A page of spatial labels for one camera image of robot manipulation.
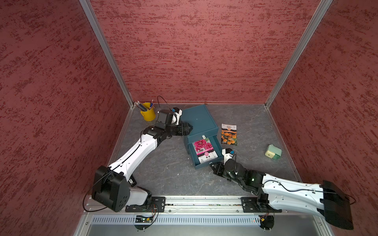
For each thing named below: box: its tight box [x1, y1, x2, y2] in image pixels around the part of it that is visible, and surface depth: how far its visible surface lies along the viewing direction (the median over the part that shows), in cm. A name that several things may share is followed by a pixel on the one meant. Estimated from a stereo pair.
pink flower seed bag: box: [191, 137, 219, 164], surface depth 87 cm
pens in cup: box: [132, 99, 156, 112], surface depth 104 cm
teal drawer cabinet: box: [179, 104, 224, 168], surface depth 84 cm
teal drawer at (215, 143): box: [187, 135, 224, 170], surface depth 87 cm
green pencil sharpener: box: [264, 144, 283, 160], surface depth 91 cm
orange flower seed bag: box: [220, 123, 238, 146], surface depth 105 cm
